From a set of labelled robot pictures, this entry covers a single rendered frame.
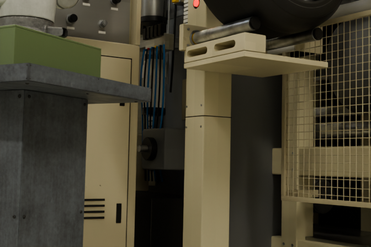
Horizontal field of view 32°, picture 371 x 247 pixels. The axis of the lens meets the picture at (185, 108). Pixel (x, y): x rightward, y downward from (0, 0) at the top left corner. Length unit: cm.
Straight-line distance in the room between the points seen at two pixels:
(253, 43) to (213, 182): 60
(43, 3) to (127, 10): 91
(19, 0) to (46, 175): 46
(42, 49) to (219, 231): 114
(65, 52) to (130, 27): 95
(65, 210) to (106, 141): 78
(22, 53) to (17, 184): 31
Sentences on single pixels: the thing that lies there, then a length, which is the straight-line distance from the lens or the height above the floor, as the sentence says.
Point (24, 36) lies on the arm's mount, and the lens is 161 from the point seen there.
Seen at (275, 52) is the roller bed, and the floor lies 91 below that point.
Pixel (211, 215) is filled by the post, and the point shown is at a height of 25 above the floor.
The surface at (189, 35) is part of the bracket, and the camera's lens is 241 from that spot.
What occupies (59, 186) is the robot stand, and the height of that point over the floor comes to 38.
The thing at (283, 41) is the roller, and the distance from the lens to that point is 244.
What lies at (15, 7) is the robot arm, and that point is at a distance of 177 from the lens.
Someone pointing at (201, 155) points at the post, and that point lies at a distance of 244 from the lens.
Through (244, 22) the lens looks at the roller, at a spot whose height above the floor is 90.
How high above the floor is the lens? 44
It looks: 5 degrees up
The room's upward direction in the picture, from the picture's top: 1 degrees clockwise
